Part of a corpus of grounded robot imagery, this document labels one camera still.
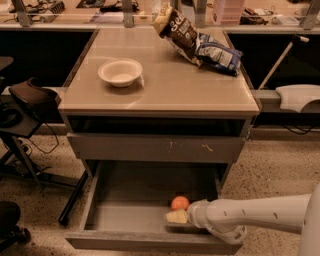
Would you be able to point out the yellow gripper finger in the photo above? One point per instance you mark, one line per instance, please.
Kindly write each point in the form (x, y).
(177, 216)

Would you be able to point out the orange fruit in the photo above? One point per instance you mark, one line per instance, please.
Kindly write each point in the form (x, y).
(180, 202)

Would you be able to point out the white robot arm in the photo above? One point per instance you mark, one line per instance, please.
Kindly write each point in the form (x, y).
(227, 219)

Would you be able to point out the closed upper drawer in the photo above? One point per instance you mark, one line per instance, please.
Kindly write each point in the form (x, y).
(159, 148)

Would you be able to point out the grey drawer cabinet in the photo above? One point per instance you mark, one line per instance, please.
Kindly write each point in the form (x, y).
(171, 97)

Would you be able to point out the white paper bowl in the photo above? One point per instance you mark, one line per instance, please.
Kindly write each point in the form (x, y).
(120, 72)

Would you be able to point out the blue white snack bag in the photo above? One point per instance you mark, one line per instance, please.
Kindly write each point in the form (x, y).
(215, 54)

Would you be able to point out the brown snack bag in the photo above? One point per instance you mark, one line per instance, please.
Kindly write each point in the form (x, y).
(173, 26)

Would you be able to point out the pink plastic bin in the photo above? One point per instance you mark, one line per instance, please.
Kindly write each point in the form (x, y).
(227, 12)

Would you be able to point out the white handled stick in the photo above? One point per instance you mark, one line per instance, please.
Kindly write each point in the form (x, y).
(295, 39)

